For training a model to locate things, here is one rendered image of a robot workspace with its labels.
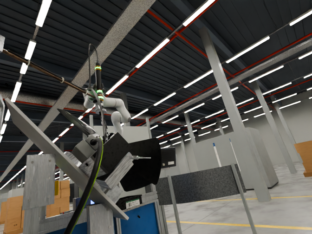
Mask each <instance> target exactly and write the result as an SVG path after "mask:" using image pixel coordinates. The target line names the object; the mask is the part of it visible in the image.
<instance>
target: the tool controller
mask: <svg viewBox="0 0 312 234"><path fill-rule="evenodd" d="M161 154H162V165H161V168H168V167H174V166H176V148H174V147H166V148H161Z"/></svg>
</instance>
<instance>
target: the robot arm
mask: <svg viewBox="0 0 312 234"><path fill-rule="evenodd" d="M96 87H97V82H96V83H95V84H94V85H93V86H91V87H90V89H89V90H88V91H87V92H88V93H89V94H91V95H93V96H95V95H94V93H93V91H92V90H91V88H92V89H93V90H94V91H95V92H96V94H97V89H96ZM104 92H106V89H104V85H103V83H102V95H103V94H104ZM83 96H84V106H85V108H87V109H92V108H93V107H94V106H95V103H93V98H92V97H90V96H88V95H85V94H84V93H83ZM103 97H104V101H103V105H104V107H115V108H116V109H117V110H118V111H119V112H117V111H116V112H113V113H112V115H111V121H112V123H113V126H114V133H115V134H116V133H117V132H118V133H119V134H120V135H121V136H122V137H123V131H124V130H123V128H122V126H121V124H120V122H122V123H129V122H130V120H131V116H130V113H129V112H128V111H127V110H126V108H125V106H124V102H123V100H121V99H119V98H109V97H105V96H104V95H103Z"/></svg>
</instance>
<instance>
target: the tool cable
mask: <svg viewBox="0 0 312 234"><path fill-rule="evenodd" d="M91 45H92V46H93V47H94V49H95V51H96V55H97V60H98V53H97V50H96V48H95V46H94V45H93V44H89V48H88V57H89V87H88V89H84V88H81V87H79V86H77V85H75V84H73V83H71V82H69V81H67V80H65V79H64V78H63V77H60V76H58V75H56V74H54V73H52V72H50V71H48V70H47V69H45V68H43V67H41V66H39V65H37V64H35V63H34V62H32V61H30V60H29V59H26V58H24V57H22V56H20V55H18V54H16V53H15V52H13V51H11V50H9V49H8V50H7V51H8V52H10V53H12V54H14V55H16V56H18V57H20V58H22V59H24V60H26V61H28V64H27V65H26V66H29V64H30V63H31V64H33V65H35V66H37V67H39V68H41V69H43V70H45V71H47V72H49V73H51V74H52V75H54V76H56V77H58V78H60V79H62V80H63V81H66V82H68V83H70V84H72V85H74V86H76V87H78V88H80V89H82V90H84V91H85V92H86V93H85V95H86V94H87V91H88V90H89V89H90V86H91V68H90V46H91ZM63 81H62V82H60V83H63Z"/></svg>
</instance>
